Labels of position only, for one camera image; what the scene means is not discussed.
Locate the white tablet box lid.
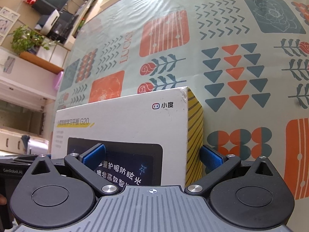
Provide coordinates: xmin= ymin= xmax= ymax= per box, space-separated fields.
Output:
xmin=51 ymin=87 xmax=203 ymax=187

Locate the purple plastic stool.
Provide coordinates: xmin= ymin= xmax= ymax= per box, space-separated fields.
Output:
xmin=53 ymin=71 xmax=64 ymax=91

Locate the patterned green tablecloth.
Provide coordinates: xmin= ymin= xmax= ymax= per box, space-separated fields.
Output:
xmin=53 ymin=0 xmax=308 ymax=231

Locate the green potted plant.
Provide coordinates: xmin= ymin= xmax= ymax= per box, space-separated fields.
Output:
xmin=11 ymin=26 xmax=50 ymax=54

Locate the white printer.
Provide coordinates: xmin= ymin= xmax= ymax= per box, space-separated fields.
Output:
xmin=35 ymin=9 xmax=60 ymax=36

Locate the white tv cabinet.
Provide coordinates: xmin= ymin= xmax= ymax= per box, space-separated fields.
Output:
xmin=69 ymin=0 xmax=99 ymax=38

